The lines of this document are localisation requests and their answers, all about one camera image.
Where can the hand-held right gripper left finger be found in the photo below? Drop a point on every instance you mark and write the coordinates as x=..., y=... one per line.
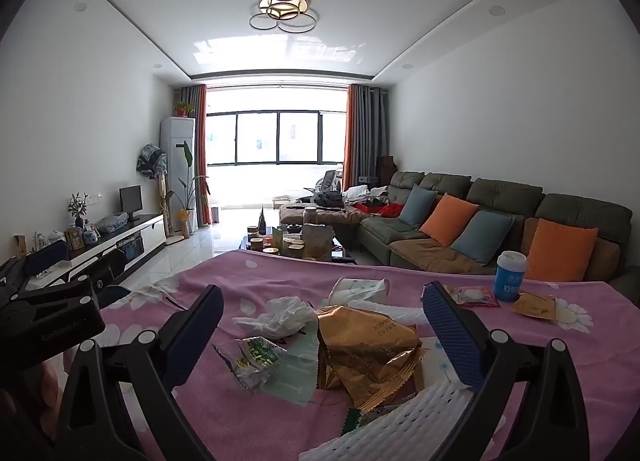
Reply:
x=192, y=341

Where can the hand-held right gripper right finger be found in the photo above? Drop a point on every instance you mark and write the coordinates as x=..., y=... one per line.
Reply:
x=452, y=336

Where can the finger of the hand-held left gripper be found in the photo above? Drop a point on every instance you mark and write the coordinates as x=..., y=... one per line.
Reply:
x=47, y=256
x=115, y=297

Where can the gold foil wrapper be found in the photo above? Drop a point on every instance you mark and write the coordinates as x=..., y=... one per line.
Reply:
x=370, y=341

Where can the white tissue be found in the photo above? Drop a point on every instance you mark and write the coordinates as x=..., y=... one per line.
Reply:
x=280, y=313

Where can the white foam net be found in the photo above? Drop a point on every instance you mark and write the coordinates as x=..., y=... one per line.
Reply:
x=400, y=421

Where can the red-edged snack packet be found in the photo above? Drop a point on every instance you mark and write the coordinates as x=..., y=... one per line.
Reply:
x=475, y=297

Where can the blue white porcelain jar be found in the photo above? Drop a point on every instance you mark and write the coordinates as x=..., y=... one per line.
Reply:
x=91, y=235

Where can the small plant in vase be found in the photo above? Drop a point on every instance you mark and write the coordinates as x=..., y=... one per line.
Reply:
x=77, y=208

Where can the white plastic bag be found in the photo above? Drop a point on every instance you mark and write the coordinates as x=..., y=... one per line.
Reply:
x=395, y=313

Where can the green snack wrapper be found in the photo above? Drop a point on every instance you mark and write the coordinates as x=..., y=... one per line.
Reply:
x=255, y=356

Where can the plastic-wrapped bundle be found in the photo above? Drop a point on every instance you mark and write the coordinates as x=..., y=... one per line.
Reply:
x=110, y=224

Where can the white black TV cabinet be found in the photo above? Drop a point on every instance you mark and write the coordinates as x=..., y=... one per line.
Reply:
x=150, y=230

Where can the blue paper cup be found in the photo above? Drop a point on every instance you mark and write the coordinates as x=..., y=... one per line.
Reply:
x=510, y=281

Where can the brown seat pad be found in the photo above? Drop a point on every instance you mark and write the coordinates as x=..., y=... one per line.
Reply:
x=435, y=253

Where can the gold snack packet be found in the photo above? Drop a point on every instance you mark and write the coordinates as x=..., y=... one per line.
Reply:
x=535, y=307

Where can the black monitor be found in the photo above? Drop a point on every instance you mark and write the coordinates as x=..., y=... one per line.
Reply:
x=130, y=198

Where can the blue-grey cushion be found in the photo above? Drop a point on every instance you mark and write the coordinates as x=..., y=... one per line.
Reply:
x=482, y=236
x=417, y=206

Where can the tall leafy potted plant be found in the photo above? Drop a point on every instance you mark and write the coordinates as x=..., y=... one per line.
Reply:
x=186, y=218

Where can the orange cushion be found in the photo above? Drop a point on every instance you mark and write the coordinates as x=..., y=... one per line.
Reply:
x=560, y=251
x=447, y=218

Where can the small green wrapper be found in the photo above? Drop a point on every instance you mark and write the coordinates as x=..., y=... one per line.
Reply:
x=353, y=421

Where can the group of jars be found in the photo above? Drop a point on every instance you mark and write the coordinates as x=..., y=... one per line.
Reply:
x=280, y=241

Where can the dark glass coffee table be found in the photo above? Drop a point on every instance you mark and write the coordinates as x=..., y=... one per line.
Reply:
x=346, y=255

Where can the red cloth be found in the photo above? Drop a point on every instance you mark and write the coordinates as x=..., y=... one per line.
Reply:
x=392, y=210

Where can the cloth-covered standing fan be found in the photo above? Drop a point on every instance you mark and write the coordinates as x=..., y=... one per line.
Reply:
x=150, y=158

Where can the olive green sofa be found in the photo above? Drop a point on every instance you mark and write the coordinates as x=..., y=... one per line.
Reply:
x=500, y=191

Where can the brown covered ottoman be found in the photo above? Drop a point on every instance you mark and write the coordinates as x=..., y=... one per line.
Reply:
x=350, y=221

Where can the pink printed blanket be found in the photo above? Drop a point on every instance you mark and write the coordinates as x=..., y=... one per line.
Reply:
x=615, y=366

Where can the white clothes pile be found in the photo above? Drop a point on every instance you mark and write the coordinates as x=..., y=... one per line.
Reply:
x=362, y=193

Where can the white standing air conditioner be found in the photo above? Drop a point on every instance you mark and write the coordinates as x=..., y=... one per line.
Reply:
x=177, y=136

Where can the orange grey curtain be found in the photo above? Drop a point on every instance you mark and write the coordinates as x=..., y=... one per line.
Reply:
x=200, y=141
x=360, y=136

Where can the dark wooden cabinet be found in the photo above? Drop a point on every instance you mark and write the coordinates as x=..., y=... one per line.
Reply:
x=386, y=171

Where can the silver box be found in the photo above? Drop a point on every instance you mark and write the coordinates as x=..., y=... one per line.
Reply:
x=367, y=179

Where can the black clothes pile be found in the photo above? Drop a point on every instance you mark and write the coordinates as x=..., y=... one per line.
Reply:
x=329, y=200

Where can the grey chair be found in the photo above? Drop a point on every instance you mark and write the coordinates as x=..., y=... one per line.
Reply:
x=330, y=178

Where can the small red-potted plant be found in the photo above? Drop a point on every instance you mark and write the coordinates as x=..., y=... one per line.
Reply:
x=183, y=108

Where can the large window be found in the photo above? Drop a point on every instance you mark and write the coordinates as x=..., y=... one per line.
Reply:
x=255, y=136

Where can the wooden photo frame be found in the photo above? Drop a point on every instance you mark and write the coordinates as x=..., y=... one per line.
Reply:
x=75, y=239

